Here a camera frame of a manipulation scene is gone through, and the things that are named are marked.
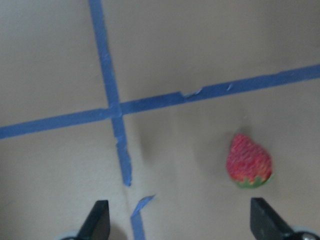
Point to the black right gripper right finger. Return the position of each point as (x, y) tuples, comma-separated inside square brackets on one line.
[(266, 223)]

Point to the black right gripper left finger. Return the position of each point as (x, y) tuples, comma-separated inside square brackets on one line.
[(97, 224)]

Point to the red strawberry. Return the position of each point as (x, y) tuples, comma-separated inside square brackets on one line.
[(248, 164)]

